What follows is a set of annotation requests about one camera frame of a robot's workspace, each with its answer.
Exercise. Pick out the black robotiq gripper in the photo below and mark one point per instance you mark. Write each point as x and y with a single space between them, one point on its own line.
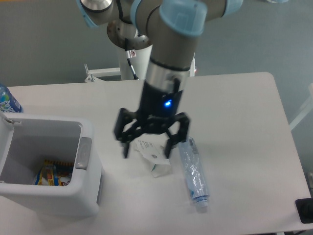
157 112

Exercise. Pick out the crushed clear plastic bottle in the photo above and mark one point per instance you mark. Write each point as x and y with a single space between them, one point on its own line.
194 174

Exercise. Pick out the white push-lid trash can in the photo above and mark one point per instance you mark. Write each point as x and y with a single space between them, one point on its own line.
26 141

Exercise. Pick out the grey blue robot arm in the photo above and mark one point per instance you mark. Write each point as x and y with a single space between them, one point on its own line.
174 28

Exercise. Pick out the crumpled white paper carton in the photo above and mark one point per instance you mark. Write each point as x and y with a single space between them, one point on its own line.
153 157

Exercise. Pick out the colourful snack wrappers in bin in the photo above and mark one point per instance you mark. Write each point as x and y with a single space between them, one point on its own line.
54 173

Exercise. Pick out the blue labelled drink bottle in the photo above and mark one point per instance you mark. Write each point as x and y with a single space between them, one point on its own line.
8 104

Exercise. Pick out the black device at table edge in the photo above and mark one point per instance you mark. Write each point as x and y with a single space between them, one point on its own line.
305 210

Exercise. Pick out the white frame at right edge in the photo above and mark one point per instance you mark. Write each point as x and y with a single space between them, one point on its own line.
303 110

